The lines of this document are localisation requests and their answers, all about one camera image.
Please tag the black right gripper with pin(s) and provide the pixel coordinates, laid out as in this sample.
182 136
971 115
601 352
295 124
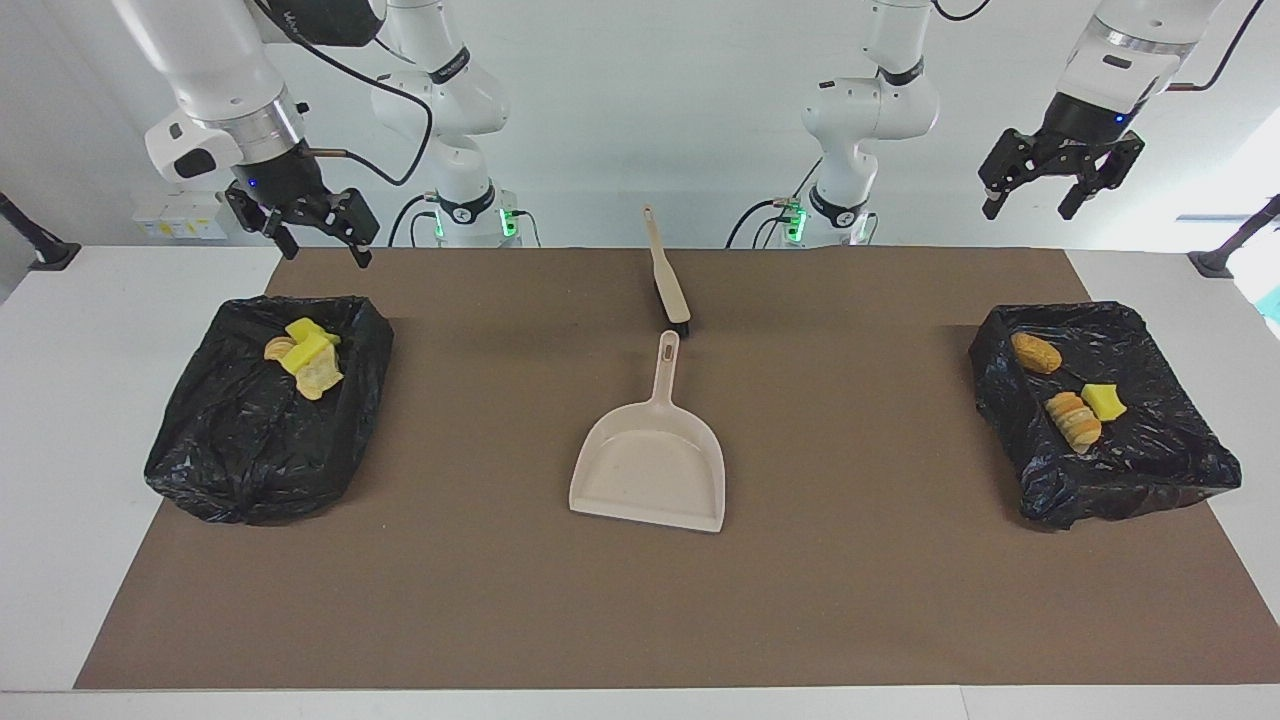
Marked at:
300 195

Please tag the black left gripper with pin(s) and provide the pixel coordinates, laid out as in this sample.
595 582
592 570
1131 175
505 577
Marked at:
1075 140

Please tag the yellow green sponge piece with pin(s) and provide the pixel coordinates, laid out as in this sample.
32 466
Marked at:
308 328
1103 401
305 355

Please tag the brown bread roll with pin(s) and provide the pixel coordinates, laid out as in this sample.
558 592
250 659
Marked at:
1035 353

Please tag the beige hand brush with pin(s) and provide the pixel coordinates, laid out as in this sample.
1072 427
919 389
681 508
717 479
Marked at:
668 285

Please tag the beige plastic dustpan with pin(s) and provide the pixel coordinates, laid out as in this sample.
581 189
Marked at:
650 470

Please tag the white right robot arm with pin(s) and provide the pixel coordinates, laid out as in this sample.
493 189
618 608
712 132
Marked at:
210 70

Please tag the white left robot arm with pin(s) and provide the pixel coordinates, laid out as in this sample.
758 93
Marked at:
870 110

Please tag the black bag lined bin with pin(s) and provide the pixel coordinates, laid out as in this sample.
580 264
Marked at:
250 450
1150 460

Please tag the black clamp stand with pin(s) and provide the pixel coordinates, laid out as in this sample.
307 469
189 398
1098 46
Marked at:
1215 262
50 255

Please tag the brown table mat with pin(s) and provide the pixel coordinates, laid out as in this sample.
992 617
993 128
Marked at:
640 600

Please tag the white wall socket box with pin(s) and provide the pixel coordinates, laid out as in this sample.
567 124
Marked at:
160 215

